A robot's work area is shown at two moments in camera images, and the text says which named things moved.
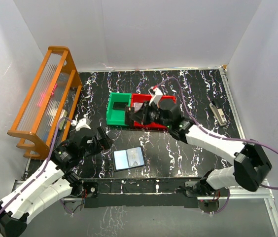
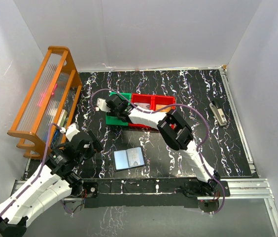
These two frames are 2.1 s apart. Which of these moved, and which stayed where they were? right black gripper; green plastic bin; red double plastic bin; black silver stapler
Moved: right black gripper
Stayed: red double plastic bin; black silver stapler; green plastic bin
